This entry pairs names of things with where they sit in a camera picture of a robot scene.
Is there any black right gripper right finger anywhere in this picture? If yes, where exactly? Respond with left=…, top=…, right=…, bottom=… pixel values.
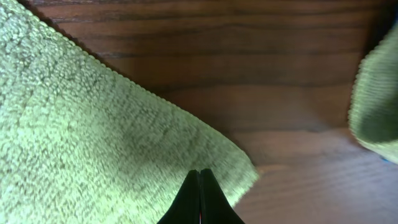
left=200, top=169, right=244, bottom=224

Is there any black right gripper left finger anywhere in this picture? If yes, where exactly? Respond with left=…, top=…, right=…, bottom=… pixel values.
left=158, top=170, right=200, bottom=224

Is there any green microfiber cloth with tag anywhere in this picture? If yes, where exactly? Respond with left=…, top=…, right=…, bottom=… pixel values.
left=1, top=0, right=259, bottom=223

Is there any crumpled green microfiber cloth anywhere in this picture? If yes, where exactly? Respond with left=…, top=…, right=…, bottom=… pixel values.
left=348, top=23, right=397, bottom=164

